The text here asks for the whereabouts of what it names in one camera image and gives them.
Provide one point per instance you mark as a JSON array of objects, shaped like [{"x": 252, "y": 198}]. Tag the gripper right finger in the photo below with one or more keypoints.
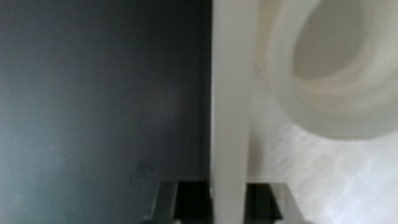
[{"x": 268, "y": 203}]

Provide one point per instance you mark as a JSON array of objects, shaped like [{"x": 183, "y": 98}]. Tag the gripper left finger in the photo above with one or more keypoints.
[{"x": 181, "y": 204}]

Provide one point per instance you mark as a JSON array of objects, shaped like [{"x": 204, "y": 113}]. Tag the white square table top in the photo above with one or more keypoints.
[{"x": 304, "y": 110}]

